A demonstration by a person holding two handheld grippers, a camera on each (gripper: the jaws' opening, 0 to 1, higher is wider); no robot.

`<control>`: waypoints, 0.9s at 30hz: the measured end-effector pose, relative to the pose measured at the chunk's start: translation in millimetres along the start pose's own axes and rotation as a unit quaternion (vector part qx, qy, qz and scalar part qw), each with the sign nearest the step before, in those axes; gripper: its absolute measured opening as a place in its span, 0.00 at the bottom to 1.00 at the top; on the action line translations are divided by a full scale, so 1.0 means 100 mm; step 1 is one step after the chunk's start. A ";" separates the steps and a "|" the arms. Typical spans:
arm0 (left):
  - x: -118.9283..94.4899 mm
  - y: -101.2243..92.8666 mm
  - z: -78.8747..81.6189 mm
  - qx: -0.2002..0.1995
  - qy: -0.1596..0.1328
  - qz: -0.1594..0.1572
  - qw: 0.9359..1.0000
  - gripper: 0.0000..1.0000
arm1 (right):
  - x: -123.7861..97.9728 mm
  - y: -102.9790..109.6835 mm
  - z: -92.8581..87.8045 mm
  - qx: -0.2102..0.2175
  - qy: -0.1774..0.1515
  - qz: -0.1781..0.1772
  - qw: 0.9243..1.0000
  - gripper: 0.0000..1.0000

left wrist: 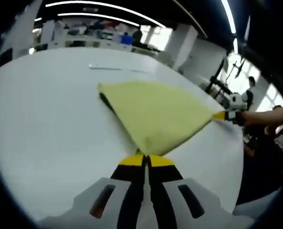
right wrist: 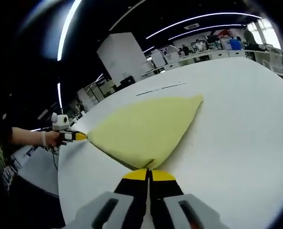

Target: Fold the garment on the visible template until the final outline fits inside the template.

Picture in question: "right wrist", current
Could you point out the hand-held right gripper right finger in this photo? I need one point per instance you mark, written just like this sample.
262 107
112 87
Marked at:
165 190

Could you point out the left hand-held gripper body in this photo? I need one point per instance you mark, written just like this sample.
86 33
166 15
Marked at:
60 122

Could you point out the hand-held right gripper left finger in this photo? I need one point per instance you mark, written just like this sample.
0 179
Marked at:
131 190

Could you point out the yellow blue grey garment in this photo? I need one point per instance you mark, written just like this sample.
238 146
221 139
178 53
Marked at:
150 128

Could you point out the person's left hand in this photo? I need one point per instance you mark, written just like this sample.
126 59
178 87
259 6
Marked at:
53 138

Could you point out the ceiling strip light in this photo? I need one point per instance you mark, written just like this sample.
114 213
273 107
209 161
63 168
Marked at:
59 95
66 28
203 28
203 16

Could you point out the white storage shelving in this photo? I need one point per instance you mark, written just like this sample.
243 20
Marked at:
91 93

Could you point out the black cabinet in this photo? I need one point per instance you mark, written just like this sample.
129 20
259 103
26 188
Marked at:
127 81

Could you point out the white square pillar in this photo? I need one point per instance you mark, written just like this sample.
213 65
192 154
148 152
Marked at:
122 57

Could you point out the long white workbench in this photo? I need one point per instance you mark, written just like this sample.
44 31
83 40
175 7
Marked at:
215 55

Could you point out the blue bin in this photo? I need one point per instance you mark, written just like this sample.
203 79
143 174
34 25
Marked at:
235 44

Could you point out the ceiling air vent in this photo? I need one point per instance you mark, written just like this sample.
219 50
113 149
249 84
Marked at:
191 26

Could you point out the white office chair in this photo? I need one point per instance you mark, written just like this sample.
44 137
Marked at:
276 62

